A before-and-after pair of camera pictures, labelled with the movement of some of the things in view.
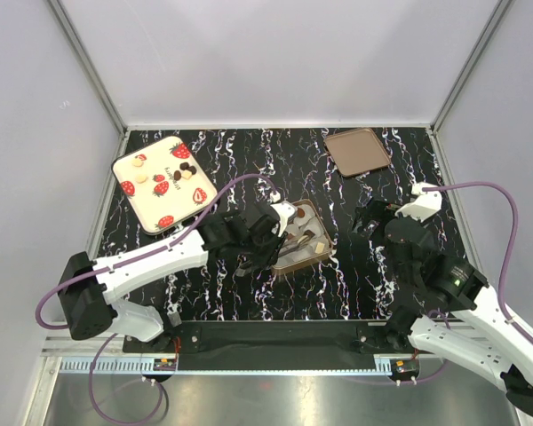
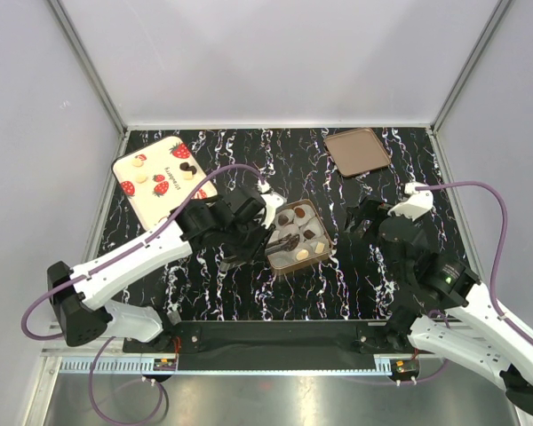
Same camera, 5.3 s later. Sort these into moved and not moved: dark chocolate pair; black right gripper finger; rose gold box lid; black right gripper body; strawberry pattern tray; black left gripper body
Moved: black left gripper body; black right gripper finger
Not moved: dark chocolate pair; rose gold box lid; black right gripper body; strawberry pattern tray
